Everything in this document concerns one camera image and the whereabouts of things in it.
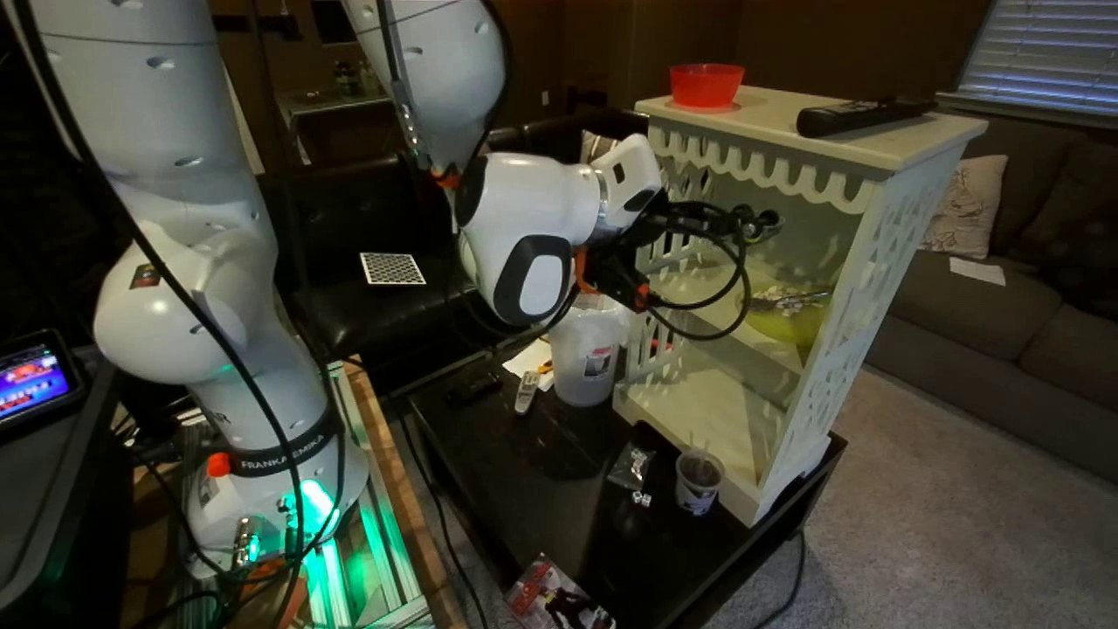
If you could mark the light beige pillow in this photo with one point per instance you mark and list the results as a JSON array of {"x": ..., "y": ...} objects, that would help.
[{"x": 968, "y": 206}]

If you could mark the red and black magazine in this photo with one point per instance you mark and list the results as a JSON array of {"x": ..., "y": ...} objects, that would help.
[{"x": 555, "y": 596}]

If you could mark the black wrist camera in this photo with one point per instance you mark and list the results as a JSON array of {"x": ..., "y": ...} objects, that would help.
[{"x": 615, "y": 282}]

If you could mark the black leather couch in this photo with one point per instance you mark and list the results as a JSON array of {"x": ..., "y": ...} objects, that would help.
[{"x": 386, "y": 325}]

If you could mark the red plastic bowl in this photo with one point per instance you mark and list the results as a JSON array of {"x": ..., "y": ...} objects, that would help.
[{"x": 706, "y": 85}]

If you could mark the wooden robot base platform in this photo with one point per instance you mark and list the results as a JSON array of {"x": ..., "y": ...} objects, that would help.
[{"x": 388, "y": 490}]

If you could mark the dark couch pillow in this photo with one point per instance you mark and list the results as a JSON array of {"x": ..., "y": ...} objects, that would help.
[{"x": 1071, "y": 233}]

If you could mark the small black toy car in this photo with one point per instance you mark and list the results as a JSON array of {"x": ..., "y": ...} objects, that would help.
[{"x": 761, "y": 220}]

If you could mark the white paper sheet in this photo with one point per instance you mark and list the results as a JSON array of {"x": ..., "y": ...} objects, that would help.
[{"x": 980, "y": 269}]

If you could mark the dark console table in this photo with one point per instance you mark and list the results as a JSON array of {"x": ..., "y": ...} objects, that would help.
[{"x": 338, "y": 116}]

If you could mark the small foil packet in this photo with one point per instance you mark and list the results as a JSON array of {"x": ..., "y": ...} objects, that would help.
[{"x": 629, "y": 473}]

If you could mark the black coffee table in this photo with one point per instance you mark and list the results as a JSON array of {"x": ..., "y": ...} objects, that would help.
[{"x": 527, "y": 490}]

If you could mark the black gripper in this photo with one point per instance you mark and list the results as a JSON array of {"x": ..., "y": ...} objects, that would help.
[{"x": 669, "y": 220}]

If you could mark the white paper scrap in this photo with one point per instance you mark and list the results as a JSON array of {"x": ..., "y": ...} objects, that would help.
[{"x": 529, "y": 359}]

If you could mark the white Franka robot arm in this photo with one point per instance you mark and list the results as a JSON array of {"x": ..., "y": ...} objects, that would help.
[{"x": 176, "y": 290}]

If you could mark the small white bottle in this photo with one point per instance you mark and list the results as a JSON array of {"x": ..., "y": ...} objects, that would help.
[{"x": 527, "y": 397}]

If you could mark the metal spoon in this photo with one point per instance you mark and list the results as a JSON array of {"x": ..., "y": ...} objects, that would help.
[{"x": 782, "y": 304}]

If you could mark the window blinds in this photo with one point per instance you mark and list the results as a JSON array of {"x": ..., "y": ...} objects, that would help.
[{"x": 1043, "y": 57}]

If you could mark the green plate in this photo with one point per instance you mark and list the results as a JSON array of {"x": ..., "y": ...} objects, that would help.
[{"x": 794, "y": 332}]

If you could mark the white bottle with orange cap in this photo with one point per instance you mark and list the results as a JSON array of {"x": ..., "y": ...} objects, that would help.
[{"x": 216, "y": 512}]

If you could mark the white lattice shelf unit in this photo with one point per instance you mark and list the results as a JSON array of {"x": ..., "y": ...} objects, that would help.
[{"x": 770, "y": 120}]

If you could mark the black remote control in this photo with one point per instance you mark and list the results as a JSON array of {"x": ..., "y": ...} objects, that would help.
[{"x": 862, "y": 112}]

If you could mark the small lit screen device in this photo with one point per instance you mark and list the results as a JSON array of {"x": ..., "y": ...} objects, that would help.
[{"x": 34, "y": 382}]

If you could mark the patterned gray pillow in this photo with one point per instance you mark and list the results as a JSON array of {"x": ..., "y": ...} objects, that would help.
[{"x": 594, "y": 146}]

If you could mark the small patterned cup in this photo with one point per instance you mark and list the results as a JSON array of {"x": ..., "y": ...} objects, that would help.
[{"x": 699, "y": 488}]

